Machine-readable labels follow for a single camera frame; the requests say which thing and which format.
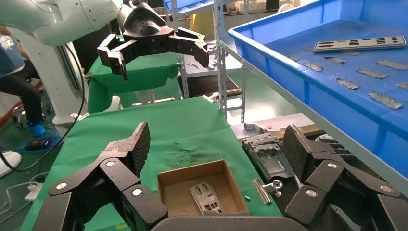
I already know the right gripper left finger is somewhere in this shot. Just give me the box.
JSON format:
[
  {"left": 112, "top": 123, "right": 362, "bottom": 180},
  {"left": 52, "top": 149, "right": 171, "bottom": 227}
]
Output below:
[{"left": 32, "top": 122, "right": 168, "bottom": 231}]

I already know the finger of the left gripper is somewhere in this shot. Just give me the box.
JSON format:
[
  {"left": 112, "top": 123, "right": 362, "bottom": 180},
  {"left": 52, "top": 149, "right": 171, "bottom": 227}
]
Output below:
[
  {"left": 97, "top": 33, "right": 138, "bottom": 83},
  {"left": 169, "top": 27, "right": 210, "bottom": 68}
]

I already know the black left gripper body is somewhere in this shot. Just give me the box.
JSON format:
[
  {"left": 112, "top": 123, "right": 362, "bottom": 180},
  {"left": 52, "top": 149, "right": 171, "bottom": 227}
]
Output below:
[{"left": 117, "top": 0, "right": 176, "bottom": 60}]

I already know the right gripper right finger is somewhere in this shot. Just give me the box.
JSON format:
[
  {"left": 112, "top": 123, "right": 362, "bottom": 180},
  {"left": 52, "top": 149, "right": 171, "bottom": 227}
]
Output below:
[{"left": 282, "top": 124, "right": 408, "bottom": 231}]

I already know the silver computer I/O shield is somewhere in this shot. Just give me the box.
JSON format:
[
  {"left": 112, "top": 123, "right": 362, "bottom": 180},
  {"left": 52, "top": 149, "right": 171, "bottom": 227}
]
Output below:
[
  {"left": 190, "top": 181, "right": 224, "bottom": 214},
  {"left": 313, "top": 35, "right": 408, "bottom": 52}
]

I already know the brown cardboard box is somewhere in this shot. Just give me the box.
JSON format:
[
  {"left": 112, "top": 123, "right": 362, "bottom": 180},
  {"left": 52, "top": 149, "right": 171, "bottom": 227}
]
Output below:
[{"left": 157, "top": 159, "right": 250, "bottom": 218}]

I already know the blue plastic tray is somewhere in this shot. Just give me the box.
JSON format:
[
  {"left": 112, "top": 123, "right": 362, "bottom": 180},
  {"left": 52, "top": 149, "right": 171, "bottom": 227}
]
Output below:
[{"left": 227, "top": 0, "right": 408, "bottom": 179}]

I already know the yellow panel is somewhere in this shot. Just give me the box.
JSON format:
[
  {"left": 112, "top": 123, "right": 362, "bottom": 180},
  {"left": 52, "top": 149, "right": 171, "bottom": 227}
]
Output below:
[{"left": 191, "top": 11, "right": 217, "bottom": 40}]

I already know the grey slotted-angle rack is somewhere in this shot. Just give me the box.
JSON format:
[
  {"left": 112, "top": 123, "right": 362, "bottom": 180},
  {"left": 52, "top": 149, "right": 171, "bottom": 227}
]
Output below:
[{"left": 169, "top": 0, "right": 253, "bottom": 125}]

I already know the green-covered background table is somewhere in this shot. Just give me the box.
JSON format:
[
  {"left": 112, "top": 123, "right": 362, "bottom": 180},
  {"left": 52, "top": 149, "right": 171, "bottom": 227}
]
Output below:
[{"left": 87, "top": 51, "right": 182, "bottom": 114}]

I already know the blue bin on rack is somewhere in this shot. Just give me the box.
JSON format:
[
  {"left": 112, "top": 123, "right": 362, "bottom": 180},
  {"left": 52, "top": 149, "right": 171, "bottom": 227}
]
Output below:
[{"left": 163, "top": 0, "right": 215, "bottom": 14}]

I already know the large grey metal plate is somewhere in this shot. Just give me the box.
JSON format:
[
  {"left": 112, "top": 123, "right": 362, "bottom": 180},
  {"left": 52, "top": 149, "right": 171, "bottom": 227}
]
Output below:
[{"left": 250, "top": 143, "right": 295, "bottom": 182}]

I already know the green tablecloth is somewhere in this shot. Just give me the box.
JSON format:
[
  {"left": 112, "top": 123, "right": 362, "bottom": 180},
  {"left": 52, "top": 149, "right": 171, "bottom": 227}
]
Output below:
[{"left": 20, "top": 96, "right": 283, "bottom": 231}]

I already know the white power strip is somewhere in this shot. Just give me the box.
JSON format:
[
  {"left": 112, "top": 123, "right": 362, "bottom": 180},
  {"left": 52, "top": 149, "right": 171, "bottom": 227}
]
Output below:
[{"left": 25, "top": 182, "right": 44, "bottom": 202}]

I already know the black floor device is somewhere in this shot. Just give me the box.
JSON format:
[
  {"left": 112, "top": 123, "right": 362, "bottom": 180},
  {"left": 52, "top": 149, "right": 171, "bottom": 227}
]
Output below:
[{"left": 25, "top": 138, "right": 53, "bottom": 152}]

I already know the white pipe fitting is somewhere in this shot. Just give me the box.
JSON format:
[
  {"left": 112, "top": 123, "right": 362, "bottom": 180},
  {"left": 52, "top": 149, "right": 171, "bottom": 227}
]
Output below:
[{"left": 243, "top": 122, "right": 271, "bottom": 135}]

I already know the person in blue shirt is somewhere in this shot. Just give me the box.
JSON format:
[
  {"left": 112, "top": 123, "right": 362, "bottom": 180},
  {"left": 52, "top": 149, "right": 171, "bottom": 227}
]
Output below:
[{"left": 0, "top": 25, "right": 47, "bottom": 138}]

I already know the white rounded floor base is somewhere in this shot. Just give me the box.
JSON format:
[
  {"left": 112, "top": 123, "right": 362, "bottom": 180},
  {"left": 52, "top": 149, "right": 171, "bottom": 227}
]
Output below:
[{"left": 0, "top": 151, "right": 21, "bottom": 178}]

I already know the slotted grey metal bracket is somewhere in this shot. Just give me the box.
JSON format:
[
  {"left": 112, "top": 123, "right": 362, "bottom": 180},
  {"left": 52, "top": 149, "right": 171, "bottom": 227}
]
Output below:
[{"left": 315, "top": 134, "right": 340, "bottom": 144}]

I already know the long black floor cable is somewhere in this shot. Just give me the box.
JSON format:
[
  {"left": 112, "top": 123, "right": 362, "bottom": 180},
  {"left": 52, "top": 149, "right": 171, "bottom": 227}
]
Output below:
[{"left": 0, "top": 43, "right": 87, "bottom": 173}]

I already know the small grey metal bracket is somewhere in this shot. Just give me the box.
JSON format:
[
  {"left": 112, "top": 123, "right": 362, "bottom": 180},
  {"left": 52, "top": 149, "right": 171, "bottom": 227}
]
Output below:
[
  {"left": 247, "top": 138, "right": 281, "bottom": 151},
  {"left": 242, "top": 133, "right": 274, "bottom": 143}
]

